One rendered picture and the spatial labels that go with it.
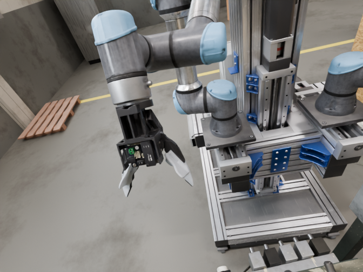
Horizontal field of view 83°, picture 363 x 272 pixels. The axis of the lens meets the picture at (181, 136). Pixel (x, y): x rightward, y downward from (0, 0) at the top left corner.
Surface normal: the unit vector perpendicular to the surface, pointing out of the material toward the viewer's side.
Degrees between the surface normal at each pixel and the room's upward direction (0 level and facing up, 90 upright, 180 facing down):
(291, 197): 0
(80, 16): 90
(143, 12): 90
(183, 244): 0
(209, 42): 68
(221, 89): 7
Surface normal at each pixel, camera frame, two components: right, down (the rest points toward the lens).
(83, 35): 0.04, 0.65
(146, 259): -0.22, -0.73
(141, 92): 0.62, 0.05
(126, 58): 0.39, 0.13
